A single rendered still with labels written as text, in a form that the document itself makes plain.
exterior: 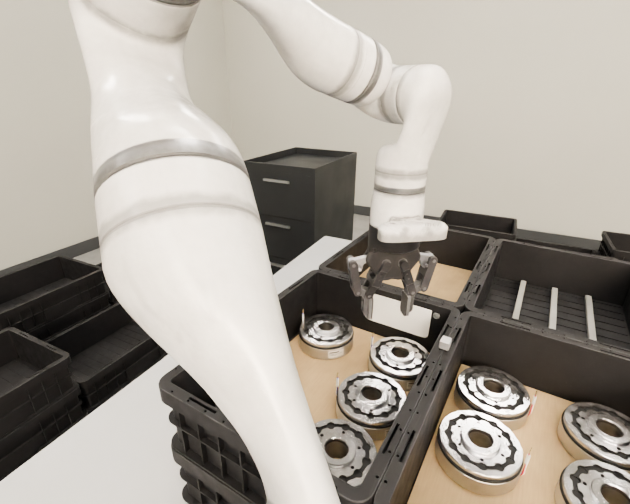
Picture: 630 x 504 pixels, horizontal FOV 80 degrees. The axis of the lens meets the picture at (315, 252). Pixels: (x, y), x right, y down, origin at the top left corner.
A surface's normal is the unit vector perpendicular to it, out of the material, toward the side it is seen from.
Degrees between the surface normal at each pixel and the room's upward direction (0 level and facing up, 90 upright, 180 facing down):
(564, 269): 90
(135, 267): 69
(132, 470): 0
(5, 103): 90
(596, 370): 90
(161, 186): 47
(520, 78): 90
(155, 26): 137
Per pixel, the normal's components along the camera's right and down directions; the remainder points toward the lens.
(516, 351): -0.52, 0.34
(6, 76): 0.90, 0.18
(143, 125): -0.11, -0.53
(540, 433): 0.01, -0.91
